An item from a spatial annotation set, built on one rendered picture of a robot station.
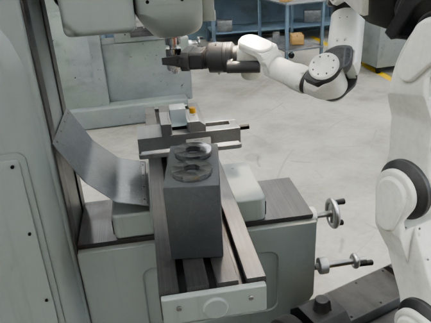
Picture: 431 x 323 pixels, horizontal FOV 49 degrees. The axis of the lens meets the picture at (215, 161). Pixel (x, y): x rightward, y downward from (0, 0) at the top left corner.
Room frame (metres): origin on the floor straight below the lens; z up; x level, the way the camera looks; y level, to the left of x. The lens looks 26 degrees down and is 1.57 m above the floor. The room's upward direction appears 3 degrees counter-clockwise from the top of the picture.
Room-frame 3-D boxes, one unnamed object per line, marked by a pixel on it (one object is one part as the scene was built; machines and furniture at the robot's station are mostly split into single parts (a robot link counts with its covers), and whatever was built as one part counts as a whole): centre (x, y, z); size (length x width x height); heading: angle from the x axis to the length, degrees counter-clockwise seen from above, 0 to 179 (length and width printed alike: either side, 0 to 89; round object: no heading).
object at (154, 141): (1.51, 0.09, 0.96); 0.35 x 0.15 x 0.11; 98
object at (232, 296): (1.37, 0.10, 0.87); 1.24 x 0.23 x 0.08; 8
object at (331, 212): (1.49, -0.39, 0.61); 0.16 x 0.12 x 0.12; 98
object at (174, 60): (1.39, 0.11, 1.24); 0.06 x 0.02 x 0.03; 79
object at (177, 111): (1.51, 0.12, 1.02); 0.06 x 0.05 x 0.06; 8
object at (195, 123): (1.52, 0.06, 1.00); 0.12 x 0.06 x 0.04; 8
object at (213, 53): (1.40, 0.02, 1.23); 0.13 x 0.12 x 0.10; 169
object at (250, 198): (1.42, 0.11, 0.77); 0.50 x 0.35 x 0.12; 98
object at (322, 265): (1.35, -0.44, 0.49); 0.22 x 0.06 x 0.06; 98
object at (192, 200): (0.98, 0.05, 1.01); 0.22 x 0.12 x 0.20; 179
